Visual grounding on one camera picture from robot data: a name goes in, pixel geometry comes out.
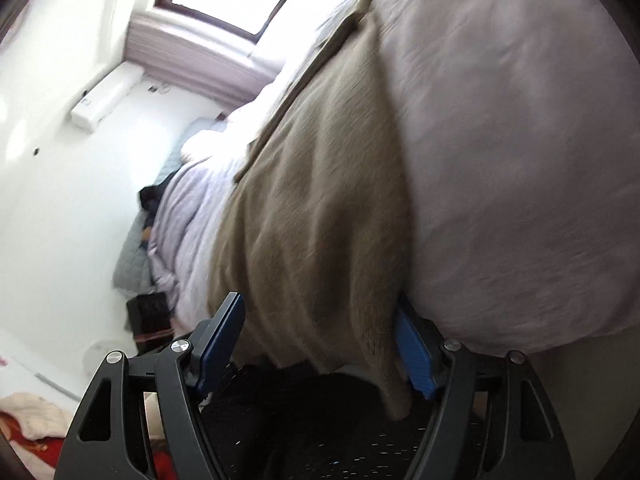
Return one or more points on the lilac striped duvet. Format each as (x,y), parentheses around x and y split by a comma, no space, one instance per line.
(190,220)

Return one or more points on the red patterned cloth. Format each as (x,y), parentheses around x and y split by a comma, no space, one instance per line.
(30,460)

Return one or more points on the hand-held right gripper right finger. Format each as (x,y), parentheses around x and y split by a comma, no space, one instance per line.
(415,355)

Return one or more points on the white air conditioner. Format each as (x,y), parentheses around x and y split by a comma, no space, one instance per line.
(105,97)

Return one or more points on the lilac pleated curtain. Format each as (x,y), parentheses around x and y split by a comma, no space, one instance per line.
(200,55)

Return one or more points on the cream fluffy cloth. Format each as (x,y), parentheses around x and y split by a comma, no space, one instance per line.
(35,412)

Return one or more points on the white pillow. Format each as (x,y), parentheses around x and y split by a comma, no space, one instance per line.
(202,144)

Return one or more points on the black box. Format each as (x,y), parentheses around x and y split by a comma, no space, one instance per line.
(150,317)

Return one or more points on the person's black speckled pants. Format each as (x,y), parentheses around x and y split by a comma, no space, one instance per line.
(325,430)

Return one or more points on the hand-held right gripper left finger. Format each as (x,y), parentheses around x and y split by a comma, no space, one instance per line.
(216,355)

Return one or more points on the wall socket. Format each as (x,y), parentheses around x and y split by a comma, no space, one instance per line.
(157,89)

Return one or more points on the brown knit sweater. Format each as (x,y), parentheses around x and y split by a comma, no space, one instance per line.
(320,200)

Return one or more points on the dark clothes pile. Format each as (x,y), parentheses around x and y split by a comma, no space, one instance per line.
(155,195)

